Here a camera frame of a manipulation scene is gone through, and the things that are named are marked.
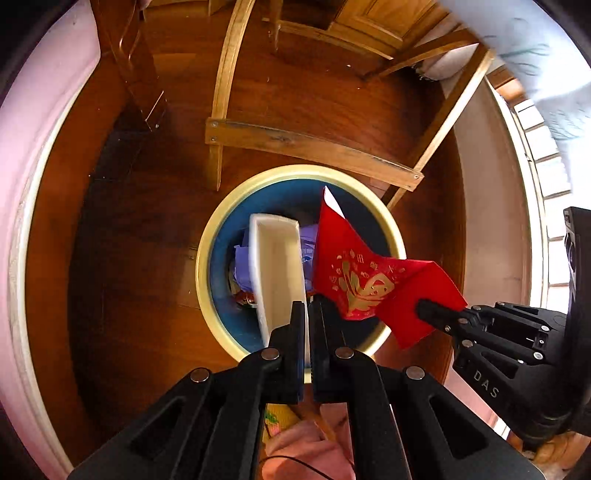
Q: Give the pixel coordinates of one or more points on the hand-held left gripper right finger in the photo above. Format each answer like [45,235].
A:
[323,350]

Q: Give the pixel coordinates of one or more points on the white foam tray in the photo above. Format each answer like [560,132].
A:
[277,267]

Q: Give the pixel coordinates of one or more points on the person's pink pants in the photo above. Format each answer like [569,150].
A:
[300,438]

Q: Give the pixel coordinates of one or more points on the purple tissue pack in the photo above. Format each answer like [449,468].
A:
[307,240]

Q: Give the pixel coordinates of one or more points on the blue trash bin cream rim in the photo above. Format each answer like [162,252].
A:
[221,240]

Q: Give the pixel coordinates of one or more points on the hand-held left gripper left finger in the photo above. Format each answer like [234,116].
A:
[295,350]

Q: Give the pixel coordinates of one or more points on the red gold-printed paper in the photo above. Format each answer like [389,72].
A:
[360,277]

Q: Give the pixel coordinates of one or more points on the yellow embroidered slipper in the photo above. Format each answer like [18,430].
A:
[277,417]

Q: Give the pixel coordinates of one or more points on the pink bed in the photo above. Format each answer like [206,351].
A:
[32,184]

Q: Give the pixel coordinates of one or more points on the wooden chair frame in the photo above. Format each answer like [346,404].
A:
[300,143]

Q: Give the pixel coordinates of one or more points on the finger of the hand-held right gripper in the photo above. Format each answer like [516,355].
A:
[508,318]
[503,344]

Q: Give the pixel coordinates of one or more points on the wooden window frame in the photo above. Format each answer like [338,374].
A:
[549,184]

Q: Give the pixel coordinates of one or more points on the tree-printed tablecloth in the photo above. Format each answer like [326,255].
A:
[540,55]

